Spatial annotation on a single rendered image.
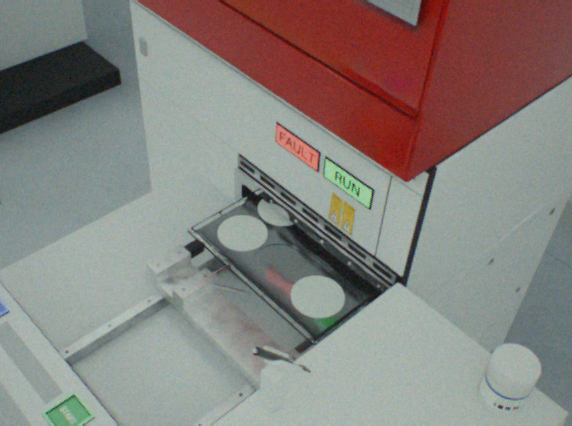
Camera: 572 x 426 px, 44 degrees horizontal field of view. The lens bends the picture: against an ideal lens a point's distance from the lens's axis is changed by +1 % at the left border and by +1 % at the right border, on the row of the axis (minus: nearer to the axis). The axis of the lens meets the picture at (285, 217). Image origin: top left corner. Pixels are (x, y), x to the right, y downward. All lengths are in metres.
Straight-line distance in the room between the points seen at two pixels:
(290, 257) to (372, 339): 0.28
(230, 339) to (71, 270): 0.39
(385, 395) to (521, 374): 0.21
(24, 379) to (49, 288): 0.33
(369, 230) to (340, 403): 0.33
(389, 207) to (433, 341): 0.24
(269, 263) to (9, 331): 0.48
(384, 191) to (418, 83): 0.27
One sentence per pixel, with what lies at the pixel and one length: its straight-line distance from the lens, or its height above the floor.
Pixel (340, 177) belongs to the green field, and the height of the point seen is 1.10.
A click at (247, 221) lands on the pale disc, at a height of 0.90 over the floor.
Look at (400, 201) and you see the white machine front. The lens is 1.19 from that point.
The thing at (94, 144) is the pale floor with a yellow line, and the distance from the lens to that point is 3.13.
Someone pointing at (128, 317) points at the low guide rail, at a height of 0.85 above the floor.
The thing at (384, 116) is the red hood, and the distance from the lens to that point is 1.06.
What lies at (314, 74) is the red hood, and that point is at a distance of 1.14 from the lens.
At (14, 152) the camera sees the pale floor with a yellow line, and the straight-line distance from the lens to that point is 3.17.
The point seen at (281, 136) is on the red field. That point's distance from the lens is 1.35.
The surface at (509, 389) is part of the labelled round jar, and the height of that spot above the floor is 1.04.
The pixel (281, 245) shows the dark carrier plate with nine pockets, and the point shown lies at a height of 0.90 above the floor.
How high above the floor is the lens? 1.93
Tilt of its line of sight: 45 degrees down
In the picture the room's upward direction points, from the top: 4 degrees clockwise
